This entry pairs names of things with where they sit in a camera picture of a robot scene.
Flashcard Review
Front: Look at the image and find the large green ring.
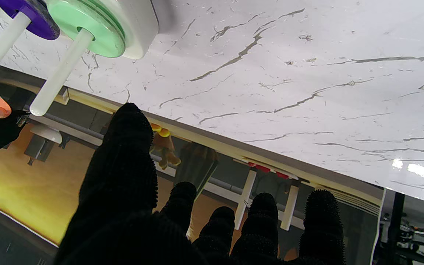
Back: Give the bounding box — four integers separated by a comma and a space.
46, 0, 126, 58

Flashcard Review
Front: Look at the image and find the medium purple ring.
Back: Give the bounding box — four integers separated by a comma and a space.
0, 0, 61, 40

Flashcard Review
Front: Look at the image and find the printed kitchen backdrop banner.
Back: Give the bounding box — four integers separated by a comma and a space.
0, 66, 385, 265

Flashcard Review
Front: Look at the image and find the white Hanoi base with rods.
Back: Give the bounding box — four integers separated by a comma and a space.
0, 0, 159, 116

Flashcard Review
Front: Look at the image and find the black backdrop stand pole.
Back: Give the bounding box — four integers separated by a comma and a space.
383, 191, 407, 265

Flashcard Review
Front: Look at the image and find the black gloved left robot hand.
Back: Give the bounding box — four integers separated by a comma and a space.
54, 103, 345, 265

